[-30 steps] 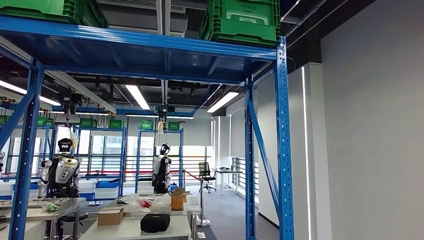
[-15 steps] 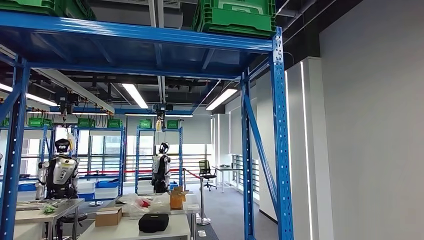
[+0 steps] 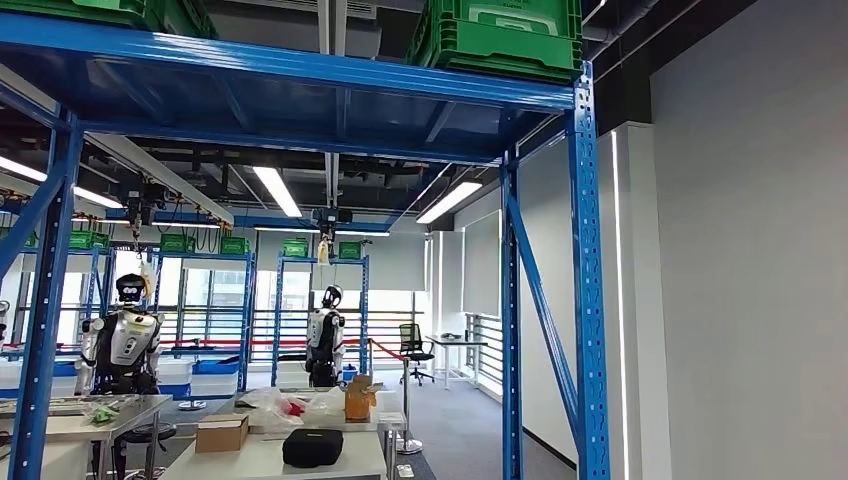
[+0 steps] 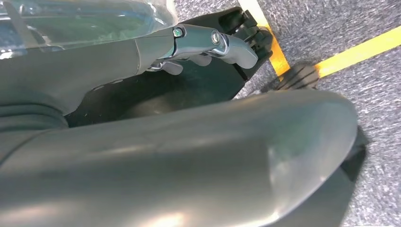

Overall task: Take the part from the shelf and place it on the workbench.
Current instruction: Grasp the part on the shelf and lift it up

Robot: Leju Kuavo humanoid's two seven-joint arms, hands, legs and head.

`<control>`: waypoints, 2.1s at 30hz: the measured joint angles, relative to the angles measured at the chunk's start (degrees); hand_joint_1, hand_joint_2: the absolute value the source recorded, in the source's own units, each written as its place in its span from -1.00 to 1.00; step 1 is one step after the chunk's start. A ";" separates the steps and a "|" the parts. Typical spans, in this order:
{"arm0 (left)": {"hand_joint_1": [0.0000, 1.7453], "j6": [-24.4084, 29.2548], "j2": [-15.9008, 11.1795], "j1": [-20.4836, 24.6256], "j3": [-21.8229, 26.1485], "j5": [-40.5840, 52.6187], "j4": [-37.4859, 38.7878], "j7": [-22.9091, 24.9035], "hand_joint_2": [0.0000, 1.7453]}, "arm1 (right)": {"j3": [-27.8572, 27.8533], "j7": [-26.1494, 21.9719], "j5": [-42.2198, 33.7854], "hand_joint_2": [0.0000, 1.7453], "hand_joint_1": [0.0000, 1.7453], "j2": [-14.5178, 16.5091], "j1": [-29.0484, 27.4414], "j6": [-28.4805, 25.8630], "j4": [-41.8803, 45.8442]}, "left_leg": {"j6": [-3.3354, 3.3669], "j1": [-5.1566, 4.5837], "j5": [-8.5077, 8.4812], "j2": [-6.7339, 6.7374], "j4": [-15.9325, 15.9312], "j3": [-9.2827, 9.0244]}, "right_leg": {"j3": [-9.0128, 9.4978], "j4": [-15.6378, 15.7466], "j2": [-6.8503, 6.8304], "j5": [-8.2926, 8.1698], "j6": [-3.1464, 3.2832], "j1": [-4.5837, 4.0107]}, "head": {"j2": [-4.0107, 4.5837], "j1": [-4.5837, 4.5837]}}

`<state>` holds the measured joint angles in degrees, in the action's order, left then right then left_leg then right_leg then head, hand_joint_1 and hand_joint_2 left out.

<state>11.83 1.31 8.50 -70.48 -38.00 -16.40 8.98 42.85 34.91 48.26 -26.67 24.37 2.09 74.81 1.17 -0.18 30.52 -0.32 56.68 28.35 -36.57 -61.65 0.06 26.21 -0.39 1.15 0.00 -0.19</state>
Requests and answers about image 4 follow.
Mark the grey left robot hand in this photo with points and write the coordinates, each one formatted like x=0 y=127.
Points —
x=94 y=62

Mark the black ribbed rubber caster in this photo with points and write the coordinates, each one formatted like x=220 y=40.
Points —
x=297 y=76

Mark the black robot foot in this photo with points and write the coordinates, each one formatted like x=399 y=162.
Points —
x=188 y=91

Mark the yellow floor tape strip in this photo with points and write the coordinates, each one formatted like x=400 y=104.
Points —
x=360 y=51
x=278 y=56

